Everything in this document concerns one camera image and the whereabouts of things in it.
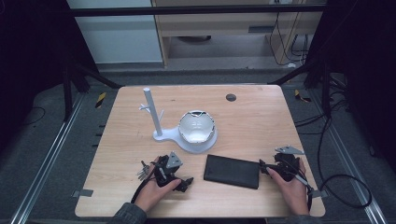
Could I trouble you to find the grey metal bracket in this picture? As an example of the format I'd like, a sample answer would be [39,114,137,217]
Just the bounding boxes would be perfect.
[71,189,94,199]
[310,189,330,200]

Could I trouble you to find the black metal stand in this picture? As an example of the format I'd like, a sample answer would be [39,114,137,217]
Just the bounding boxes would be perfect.
[61,57,123,123]
[270,57,334,118]

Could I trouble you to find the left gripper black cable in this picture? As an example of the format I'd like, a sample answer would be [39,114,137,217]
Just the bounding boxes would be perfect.
[130,169,157,205]

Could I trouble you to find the thin black floor cable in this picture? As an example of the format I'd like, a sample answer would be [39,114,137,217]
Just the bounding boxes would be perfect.
[21,105,47,126]

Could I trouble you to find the aluminium floor rail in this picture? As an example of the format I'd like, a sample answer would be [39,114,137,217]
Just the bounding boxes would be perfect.
[310,89,389,224]
[8,92,86,224]

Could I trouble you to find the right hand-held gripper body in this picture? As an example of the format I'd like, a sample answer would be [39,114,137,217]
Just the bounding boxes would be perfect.
[273,145,305,183]

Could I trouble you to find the dark curtain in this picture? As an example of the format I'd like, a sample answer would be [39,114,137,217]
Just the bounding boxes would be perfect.
[0,0,98,152]
[306,0,396,174]

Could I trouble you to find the person's left hand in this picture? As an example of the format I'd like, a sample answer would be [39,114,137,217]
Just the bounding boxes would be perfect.
[134,161,182,214]

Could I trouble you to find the light wooden desk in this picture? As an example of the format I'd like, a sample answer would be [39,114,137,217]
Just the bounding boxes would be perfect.
[150,0,327,67]

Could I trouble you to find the white key holder stand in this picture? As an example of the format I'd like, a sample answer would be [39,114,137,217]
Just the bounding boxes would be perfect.
[137,87,219,155]

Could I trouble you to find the black horizontal frame bar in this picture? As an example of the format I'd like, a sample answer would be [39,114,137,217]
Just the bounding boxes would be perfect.
[69,4,329,18]

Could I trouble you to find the white cabinet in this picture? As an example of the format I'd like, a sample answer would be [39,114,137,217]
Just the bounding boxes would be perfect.
[66,0,163,65]

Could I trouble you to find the black cables under desk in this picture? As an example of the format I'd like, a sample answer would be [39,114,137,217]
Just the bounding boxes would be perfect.
[268,11,310,67]

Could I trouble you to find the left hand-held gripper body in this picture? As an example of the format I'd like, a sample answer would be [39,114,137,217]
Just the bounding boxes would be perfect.
[153,151,184,189]

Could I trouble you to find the black leather wallet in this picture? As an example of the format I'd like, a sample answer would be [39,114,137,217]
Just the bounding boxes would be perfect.
[203,154,262,190]

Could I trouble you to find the bundle of black floor cables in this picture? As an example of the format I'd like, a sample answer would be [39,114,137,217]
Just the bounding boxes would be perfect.
[293,74,351,136]

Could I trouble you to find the black looped floor cable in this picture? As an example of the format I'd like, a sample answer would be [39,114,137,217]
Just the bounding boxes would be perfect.
[317,116,374,210]

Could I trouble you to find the bunch of metal keys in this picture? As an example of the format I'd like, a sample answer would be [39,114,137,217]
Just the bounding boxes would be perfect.
[135,160,152,182]

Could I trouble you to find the person's right hand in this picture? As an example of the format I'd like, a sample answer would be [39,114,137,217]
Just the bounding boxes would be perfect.
[265,158,310,217]

